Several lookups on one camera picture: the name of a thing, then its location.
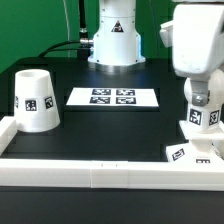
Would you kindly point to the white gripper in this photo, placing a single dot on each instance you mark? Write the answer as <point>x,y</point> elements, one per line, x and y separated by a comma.
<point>196,36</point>

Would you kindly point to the white lamp bulb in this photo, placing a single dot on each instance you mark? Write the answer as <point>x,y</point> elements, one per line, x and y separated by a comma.
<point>206,118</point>

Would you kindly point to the white lamp base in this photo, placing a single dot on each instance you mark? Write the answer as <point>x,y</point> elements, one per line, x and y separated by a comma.
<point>201,148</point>

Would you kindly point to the white lamp shade cone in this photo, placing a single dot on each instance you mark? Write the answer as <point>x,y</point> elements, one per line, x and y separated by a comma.
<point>35,107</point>

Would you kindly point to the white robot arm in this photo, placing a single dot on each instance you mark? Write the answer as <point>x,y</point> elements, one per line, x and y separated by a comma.
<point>116,44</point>

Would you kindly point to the white marker sheet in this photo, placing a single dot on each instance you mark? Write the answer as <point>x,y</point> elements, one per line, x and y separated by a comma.
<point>112,97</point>

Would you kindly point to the white front fence rail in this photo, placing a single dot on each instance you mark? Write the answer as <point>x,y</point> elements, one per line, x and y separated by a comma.
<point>111,174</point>

